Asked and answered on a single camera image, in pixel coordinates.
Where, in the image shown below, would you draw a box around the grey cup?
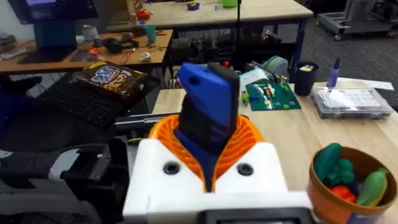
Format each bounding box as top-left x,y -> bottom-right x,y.
81,24 -> 100,42

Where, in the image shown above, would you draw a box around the green board with blocks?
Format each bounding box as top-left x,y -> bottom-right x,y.
241,81 -> 302,112

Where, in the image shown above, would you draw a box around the stack of pale discs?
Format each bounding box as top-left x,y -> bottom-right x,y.
262,55 -> 290,77

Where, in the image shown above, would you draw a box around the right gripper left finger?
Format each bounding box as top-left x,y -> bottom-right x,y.
123,114 -> 206,216

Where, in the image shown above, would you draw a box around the computer monitor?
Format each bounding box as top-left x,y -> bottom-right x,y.
7,0 -> 100,49

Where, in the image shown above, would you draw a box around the blue marker pen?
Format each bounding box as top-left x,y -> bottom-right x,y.
326,57 -> 341,89

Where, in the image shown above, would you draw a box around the black metal bar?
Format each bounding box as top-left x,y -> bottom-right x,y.
113,112 -> 181,139

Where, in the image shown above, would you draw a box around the pale teal box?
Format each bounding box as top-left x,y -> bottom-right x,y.
239,68 -> 270,87

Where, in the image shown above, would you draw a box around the brown tub with toys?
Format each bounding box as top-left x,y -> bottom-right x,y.
307,142 -> 398,224

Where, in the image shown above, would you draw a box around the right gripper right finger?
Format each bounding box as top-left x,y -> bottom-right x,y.
214,114 -> 289,194

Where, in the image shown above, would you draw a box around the clear plastic parts box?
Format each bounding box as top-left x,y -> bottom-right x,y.
310,86 -> 394,120

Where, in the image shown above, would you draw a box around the black keyboard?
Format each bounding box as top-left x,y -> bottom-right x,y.
39,73 -> 126,129

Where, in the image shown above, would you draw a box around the blue electric screwdriver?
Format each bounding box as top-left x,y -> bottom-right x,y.
174,62 -> 241,192

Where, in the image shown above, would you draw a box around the grey wheeled cart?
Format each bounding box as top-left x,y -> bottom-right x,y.
317,0 -> 398,42

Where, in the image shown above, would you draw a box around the wooden desk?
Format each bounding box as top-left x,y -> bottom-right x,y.
0,29 -> 174,74

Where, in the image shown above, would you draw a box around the teal cup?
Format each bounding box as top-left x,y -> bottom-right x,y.
143,24 -> 157,44

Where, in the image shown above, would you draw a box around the black headphones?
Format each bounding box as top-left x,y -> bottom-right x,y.
101,36 -> 140,54

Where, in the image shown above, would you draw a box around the dark blue cup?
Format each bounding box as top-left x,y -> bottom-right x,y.
294,61 -> 320,96

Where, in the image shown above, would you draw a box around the long wooden table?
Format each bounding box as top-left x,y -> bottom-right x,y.
105,0 -> 313,75

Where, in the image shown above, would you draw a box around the black upright pole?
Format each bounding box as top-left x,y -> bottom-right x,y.
235,0 -> 242,73

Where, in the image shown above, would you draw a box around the brown snack bag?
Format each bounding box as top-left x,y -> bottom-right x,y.
73,61 -> 149,102

